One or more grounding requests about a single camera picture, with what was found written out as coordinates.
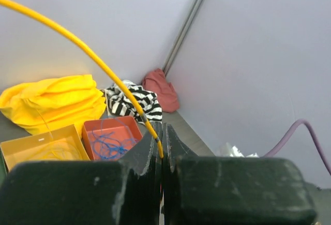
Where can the yellow plastic tray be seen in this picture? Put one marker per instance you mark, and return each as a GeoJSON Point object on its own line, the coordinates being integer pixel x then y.
{"type": "Point", "coordinates": [61, 144]}

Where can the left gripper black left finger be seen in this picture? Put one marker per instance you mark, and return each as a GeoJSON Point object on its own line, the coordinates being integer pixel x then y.
{"type": "Point", "coordinates": [125, 191]}

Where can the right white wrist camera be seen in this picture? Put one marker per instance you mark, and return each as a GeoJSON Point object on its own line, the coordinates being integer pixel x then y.
{"type": "Point", "coordinates": [227, 150]}

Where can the pink red cloth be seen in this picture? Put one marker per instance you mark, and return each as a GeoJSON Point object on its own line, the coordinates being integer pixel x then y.
{"type": "Point", "coordinates": [155, 81]}

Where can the green plastic tray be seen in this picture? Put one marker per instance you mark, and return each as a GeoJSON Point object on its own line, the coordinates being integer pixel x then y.
{"type": "Point", "coordinates": [3, 170]}

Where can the yellow cloth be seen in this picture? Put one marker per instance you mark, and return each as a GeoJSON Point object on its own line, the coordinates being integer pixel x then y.
{"type": "Point", "coordinates": [52, 104]}

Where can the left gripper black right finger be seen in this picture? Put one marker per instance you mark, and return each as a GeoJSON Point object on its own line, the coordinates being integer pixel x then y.
{"type": "Point", "coordinates": [231, 190]}

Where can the red orange plastic tray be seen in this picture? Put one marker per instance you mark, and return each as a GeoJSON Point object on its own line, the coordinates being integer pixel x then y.
{"type": "Point", "coordinates": [110, 138]}

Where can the right aluminium corner rail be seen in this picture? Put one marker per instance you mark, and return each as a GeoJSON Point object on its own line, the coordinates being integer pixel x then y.
{"type": "Point", "coordinates": [182, 34]}

